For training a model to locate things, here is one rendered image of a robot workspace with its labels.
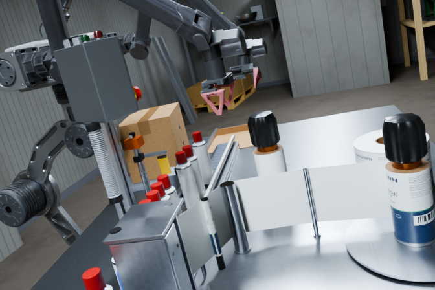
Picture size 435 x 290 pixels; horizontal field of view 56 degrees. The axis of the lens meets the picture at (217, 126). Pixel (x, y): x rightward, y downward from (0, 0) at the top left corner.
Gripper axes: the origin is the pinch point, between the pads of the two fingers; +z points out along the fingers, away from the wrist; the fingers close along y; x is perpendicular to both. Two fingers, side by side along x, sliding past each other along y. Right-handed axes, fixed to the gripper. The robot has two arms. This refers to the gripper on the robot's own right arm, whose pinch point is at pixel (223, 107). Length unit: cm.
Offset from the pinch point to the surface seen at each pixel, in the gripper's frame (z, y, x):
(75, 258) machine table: 38, -18, 55
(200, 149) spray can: 18.7, 19.5, 18.8
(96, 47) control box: -25.1, -29.3, 16.7
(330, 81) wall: 110, 541, 4
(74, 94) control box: -15.2, -26.4, 28.9
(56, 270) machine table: 38, -24, 57
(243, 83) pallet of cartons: 100, 599, 159
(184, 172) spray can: 18.6, -1.9, 16.8
